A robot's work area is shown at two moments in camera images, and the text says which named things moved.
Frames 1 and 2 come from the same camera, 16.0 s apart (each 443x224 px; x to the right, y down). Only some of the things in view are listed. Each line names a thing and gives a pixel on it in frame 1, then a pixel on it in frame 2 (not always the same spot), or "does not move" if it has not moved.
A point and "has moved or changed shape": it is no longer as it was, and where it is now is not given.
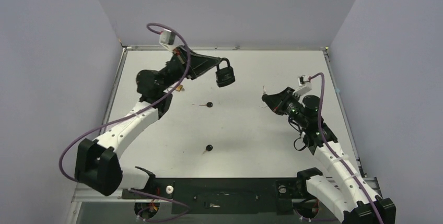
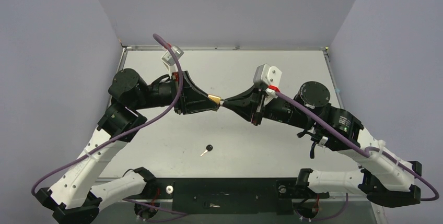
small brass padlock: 179,88 has moved or changed shape
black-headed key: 209,148 does not move
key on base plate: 207,205 does not move
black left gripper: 195,63 to 194,99
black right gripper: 279,101 to 258,107
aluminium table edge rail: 160,48 does not move
